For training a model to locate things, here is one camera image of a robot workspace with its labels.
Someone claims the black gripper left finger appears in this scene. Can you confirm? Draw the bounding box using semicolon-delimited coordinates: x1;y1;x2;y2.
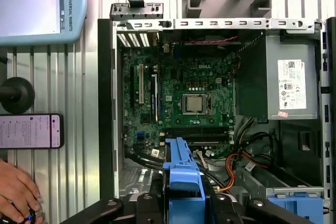
61;179;166;224

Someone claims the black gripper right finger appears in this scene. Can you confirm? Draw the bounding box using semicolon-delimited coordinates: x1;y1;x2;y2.
209;182;313;224

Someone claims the hard disk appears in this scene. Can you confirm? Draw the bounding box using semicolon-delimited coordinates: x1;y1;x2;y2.
162;136;219;224

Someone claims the round black tool blue ring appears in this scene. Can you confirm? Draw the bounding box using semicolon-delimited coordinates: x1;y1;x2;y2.
22;201;45;224

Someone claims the person's bare hand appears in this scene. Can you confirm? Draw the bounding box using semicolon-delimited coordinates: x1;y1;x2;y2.
0;159;44;224

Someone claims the metal optical drive cage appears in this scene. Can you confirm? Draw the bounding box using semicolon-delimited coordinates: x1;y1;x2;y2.
234;161;326;204

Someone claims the blue plastic bay latch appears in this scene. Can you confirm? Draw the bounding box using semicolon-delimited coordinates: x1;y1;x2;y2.
267;191;325;224

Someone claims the black RAM slot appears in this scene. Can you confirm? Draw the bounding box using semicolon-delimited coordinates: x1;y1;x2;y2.
166;134;229;143
166;126;229;135

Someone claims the CPU socket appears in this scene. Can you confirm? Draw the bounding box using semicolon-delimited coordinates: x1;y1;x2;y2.
180;91;214;116

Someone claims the silver CPU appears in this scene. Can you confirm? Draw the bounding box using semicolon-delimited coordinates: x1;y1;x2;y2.
185;95;204;114

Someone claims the black open PC case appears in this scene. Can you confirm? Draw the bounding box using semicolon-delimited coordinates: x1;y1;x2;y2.
97;16;336;224

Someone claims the black expansion slot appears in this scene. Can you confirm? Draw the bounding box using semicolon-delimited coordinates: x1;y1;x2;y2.
129;65;135;105

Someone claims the grey power supply unit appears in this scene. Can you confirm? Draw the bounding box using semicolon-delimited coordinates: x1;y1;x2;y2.
234;29;320;121

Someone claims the green motherboard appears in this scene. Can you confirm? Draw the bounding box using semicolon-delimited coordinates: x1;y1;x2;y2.
121;47;236;162

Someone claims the black smartphone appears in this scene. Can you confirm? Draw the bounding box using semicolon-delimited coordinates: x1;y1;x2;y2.
0;113;65;150

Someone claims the round black stand base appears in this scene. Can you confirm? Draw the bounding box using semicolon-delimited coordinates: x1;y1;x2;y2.
0;76;36;114

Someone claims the pale blue teach pendant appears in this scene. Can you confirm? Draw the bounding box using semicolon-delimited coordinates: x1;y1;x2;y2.
0;0;89;47

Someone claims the orange power wire bundle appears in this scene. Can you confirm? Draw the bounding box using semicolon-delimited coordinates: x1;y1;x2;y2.
217;152;238;193

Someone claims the thick black cable bundle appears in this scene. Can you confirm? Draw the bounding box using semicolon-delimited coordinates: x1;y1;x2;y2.
123;150;169;175

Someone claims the thin red twisted wire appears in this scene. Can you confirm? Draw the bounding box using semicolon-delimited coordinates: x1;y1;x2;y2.
183;34;239;46

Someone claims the metal expansion slot retainer bracket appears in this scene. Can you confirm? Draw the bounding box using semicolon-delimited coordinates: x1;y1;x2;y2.
109;0;165;22

